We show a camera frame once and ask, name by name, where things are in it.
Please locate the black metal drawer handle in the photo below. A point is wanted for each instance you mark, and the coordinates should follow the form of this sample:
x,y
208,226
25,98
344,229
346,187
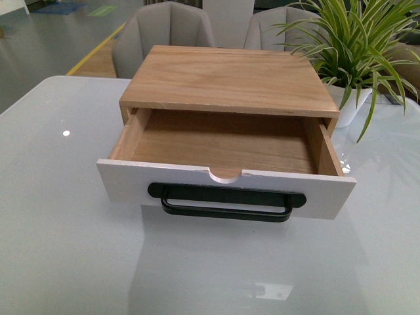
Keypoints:
x,y
246,204

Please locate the white plant pot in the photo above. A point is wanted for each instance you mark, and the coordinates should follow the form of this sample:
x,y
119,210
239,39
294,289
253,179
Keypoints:
x,y
350,108

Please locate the wooden drawer cabinet box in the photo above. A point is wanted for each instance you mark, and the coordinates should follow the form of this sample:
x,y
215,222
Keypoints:
x,y
231,81

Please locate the wooden drawer white front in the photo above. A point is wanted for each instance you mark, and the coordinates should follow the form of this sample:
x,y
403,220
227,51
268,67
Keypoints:
x,y
269,152

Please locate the grey chair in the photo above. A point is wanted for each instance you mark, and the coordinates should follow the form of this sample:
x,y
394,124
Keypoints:
x,y
265,29
166,23

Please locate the grey chair left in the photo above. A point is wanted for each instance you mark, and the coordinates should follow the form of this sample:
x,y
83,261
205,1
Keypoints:
x,y
166,23

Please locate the green spider plant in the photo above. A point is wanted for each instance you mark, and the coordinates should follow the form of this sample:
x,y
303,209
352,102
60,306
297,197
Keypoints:
x,y
355,45

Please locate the grey chair right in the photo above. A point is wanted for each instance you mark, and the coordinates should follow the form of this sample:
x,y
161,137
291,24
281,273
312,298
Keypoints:
x,y
265,29

